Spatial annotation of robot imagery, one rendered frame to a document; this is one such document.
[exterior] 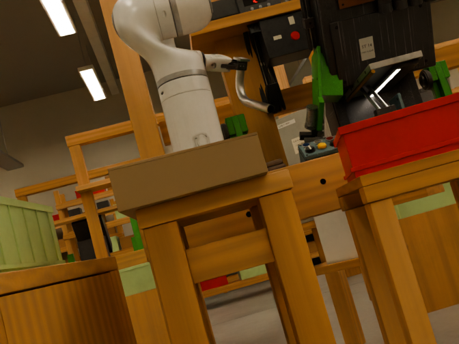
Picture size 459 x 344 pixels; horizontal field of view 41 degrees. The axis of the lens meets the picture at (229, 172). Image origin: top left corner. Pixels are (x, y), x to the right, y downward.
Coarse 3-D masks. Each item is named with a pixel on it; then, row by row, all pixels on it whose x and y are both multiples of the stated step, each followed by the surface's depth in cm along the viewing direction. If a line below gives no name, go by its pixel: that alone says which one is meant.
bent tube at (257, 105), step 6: (240, 60) 214; (246, 60) 214; (240, 72) 217; (240, 78) 217; (240, 84) 218; (240, 90) 217; (240, 96) 216; (246, 96) 216; (246, 102) 213; (252, 102) 209; (258, 102) 206; (252, 108) 210; (258, 108) 206; (264, 108) 202; (270, 108) 204
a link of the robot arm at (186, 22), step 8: (176, 0) 137; (184, 0) 137; (192, 0) 138; (200, 0) 138; (208, 0) 140; (176, 8) 137; (184, 8) 138; (192, 8) 138; (200, 8) 139; (208, 8) 140; (176, 16) 138; (184, 16) 138; (192, 16) 139; (200, 16) 139; (208, 16) 141; (176, 24) 139; (184, 24) 140; (192, 24) 140; (200, 24) 141; (184, 32) 142; (192, 32) 143
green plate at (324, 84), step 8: (312, 56) 203; (320, 56) 193; (312, 64) 203; (320, 64) 193; (312, 72) 203; (320, 72) 193; (328, 72) 194; (320, 80) 192; (328, 80) 194; (336, 80) 194; (312, 88) 203; (320, 88) 192; (328, 88) 193; (336, 88) 193; (320, 96) 192; (328, 96) 194; (336, 96) 194
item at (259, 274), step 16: (96, 192) 876; (112, 192) 869; (64, 208) 907; (112, 224) 862; (112, 240) 868; (128, 240) 872; (112, 256) 856; (240, 272) 876; (256, 272) 877; (208, 288) 869; (224, 288) 861
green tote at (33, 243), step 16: (0, 208) 126; (16, 208) 135; (32, 208) 145; (48, 208) 157; (0, 224) 124; (16, 224) 133; (32, 224) 143; (48, 224) 155; (0, 240) 120; (16, 240) 129; (32, 240) 140; (48, 240) 151; (0, 256) 119; (16, 256) 128; (32, 256) 137; (48, 256) 148; (0, 272) 117
